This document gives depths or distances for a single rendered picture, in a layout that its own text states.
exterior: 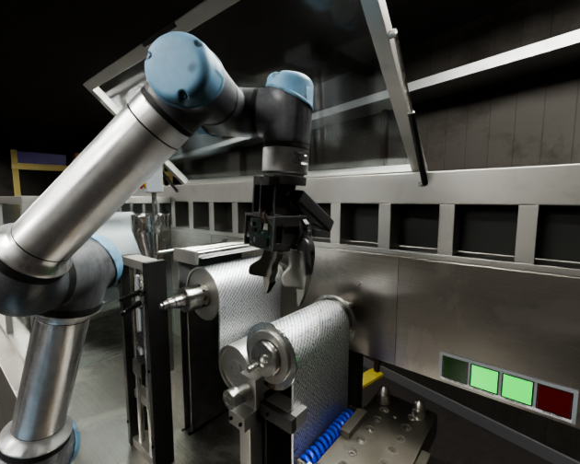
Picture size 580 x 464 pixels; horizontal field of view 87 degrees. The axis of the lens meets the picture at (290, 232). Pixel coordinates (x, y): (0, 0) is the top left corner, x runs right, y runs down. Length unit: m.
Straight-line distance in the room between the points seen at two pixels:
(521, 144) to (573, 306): 1.71
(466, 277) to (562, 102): 1.74
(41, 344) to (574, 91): 2.50
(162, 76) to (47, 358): 0.53
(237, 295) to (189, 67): 0.61
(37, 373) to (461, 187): 0.92
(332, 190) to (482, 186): 0.38
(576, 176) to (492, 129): 1.72
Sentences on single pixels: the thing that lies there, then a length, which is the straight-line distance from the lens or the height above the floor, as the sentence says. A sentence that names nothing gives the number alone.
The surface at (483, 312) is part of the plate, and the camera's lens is 0.83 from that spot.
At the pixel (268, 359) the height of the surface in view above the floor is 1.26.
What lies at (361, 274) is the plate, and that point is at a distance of 0.91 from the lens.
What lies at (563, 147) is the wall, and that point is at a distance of 2.38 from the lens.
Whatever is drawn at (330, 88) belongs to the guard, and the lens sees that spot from 0.79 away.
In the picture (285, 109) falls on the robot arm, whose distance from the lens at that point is 0.49.
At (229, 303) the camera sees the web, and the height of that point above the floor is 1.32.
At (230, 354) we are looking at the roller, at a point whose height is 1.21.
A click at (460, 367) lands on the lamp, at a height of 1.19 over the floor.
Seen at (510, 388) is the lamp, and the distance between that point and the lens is 0.88.
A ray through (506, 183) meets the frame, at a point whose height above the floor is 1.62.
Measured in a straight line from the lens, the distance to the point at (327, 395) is 0.85.
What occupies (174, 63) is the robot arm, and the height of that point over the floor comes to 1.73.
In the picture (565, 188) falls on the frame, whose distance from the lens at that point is 0.80.
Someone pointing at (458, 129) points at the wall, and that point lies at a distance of 2.57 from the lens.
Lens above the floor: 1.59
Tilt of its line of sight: 6 degrees down
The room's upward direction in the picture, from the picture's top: straight up
